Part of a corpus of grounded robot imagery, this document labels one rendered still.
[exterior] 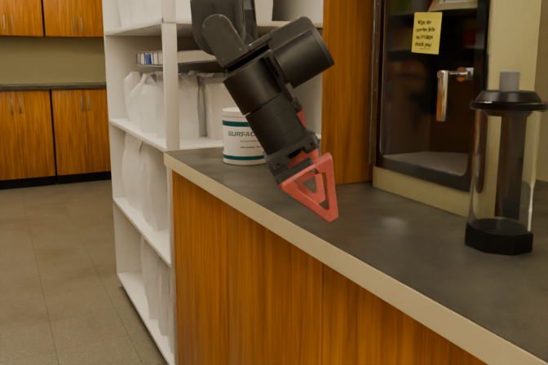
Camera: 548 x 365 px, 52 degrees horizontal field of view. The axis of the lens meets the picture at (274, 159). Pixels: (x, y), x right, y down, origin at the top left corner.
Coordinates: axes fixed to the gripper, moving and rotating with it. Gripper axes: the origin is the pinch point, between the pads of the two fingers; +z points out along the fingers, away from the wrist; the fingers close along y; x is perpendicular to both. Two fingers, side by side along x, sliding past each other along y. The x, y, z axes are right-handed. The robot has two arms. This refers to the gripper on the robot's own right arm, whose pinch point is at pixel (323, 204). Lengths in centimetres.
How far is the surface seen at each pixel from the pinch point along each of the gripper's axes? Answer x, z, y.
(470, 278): -11.7, 19.3, 1.5
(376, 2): -33, -18, 53
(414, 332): -1.8, 22.6, 2.7
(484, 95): -28.9, 1.8, 12.5
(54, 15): 118, -165, 497
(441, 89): -28.4, 0.5, 27.2
